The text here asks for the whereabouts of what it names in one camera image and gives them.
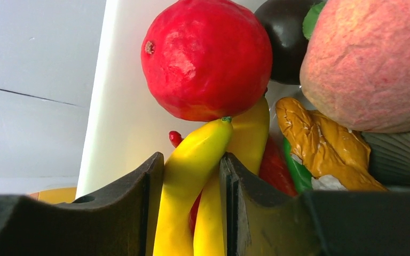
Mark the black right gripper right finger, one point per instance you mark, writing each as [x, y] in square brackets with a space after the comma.
[324, 222]

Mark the peach toy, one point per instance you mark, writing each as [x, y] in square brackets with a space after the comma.
[357, 67]

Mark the red apple toy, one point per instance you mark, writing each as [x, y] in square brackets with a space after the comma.
[204, 60]

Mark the yellow banana toy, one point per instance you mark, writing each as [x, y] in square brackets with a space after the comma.
[186, 172]
[221, 222]

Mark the cream round drum appliance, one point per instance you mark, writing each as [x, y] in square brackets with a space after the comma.
[55, 196]

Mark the brown fried dough toy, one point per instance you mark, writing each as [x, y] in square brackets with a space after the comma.
[329, 151]

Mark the white plastic bin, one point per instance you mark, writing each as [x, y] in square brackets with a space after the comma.
[126, 125]

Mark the dark eggplant toy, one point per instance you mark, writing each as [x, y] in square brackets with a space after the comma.
[283, 22]

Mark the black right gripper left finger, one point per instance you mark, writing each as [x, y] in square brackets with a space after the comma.
[117, 219]

